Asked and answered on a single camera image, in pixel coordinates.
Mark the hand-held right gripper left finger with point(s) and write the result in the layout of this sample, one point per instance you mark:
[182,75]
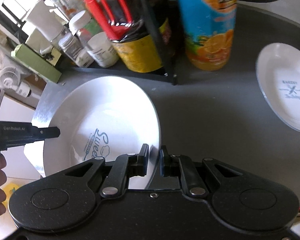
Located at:
[142,161]

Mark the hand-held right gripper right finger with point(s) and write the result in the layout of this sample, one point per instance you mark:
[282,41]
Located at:
[164,162]

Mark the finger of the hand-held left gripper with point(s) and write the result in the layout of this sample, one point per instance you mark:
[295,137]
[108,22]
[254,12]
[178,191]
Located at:
[46,132]

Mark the white plate with flower print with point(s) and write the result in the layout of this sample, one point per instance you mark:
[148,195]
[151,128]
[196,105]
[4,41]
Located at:
[34,160]

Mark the white plate with script print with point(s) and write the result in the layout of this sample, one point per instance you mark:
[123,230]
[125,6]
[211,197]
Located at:
[102,115]

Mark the small white plate crossed print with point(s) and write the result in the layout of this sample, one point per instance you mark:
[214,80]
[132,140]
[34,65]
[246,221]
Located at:
[284,85]

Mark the white standing fan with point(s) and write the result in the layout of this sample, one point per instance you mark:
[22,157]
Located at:
[9,77]

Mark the yellow plastic object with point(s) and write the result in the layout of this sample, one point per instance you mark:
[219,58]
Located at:
[10,193]

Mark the green tissue box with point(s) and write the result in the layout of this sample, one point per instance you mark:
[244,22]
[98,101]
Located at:
[37,63]

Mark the small glass jar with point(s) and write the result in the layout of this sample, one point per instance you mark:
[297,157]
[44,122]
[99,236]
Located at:
[70,46]

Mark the white pill bottle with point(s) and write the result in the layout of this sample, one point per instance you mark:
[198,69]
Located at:
[102,52]

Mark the glass jar white lid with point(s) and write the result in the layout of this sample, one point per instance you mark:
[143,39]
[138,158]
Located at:
[81,21]

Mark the orange juice bottle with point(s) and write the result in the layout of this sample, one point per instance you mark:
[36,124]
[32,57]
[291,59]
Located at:
[207,30]

